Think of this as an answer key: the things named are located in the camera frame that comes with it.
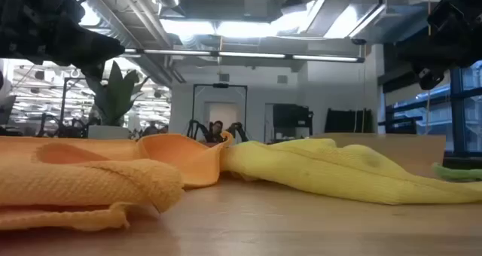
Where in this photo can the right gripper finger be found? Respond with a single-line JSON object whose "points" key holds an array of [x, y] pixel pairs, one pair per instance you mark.
{"points": [[431, 77]]}

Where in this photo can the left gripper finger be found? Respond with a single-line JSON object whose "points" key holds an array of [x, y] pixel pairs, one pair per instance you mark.
{"points": [[98, 50]]}

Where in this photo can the orange microfiber towel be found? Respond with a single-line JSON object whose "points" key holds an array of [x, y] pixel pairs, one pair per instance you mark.
{"points": [[94, 180]]}

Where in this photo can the yellow microfiber towel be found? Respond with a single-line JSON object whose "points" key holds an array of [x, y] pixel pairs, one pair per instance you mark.
{"points": [[320, 169]]}

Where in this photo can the black background robot arm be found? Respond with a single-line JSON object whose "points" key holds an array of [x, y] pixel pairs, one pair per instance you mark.
{"points": [[237, 128], [205, 135], [71, 130]]}

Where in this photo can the green microfiber towel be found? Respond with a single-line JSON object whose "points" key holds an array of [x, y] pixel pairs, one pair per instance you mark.
{"points": [[459, 173]]}

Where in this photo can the potted plant in white pot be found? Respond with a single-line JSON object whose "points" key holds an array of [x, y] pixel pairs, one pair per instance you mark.
{"points": [[113, 94]]}

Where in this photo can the dark grey background monitor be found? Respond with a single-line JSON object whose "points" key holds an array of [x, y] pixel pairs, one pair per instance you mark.
{"points": [[7, 111]]}

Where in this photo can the black background panel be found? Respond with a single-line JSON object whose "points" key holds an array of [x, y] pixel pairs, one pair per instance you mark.
{"points": [[342, 120]]}

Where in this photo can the black background cabinet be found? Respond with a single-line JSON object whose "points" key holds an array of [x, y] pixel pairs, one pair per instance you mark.
{"points": [[291, 116]]}

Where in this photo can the long ceiling light strip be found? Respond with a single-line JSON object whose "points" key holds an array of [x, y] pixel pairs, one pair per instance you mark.
{"points": [[248, 55]]}

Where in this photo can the black background stand frame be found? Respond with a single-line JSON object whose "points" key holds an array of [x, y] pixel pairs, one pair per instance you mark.
{"points": [[220, 85]]}

